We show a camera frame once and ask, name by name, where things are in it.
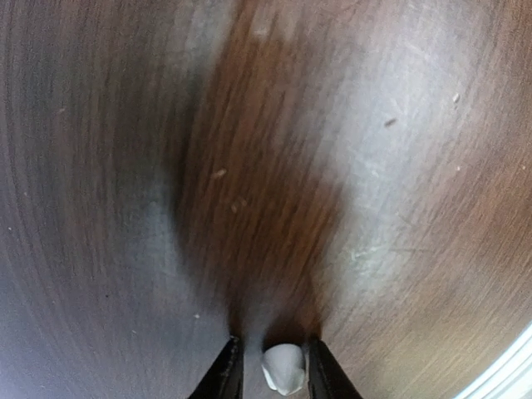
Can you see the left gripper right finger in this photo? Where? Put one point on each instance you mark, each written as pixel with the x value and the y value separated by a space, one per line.
pixel 326 378

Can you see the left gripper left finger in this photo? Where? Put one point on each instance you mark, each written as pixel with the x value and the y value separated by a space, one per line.
pixel 225 377

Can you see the white earbud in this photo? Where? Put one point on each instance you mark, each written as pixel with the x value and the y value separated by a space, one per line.
pixel 284 368

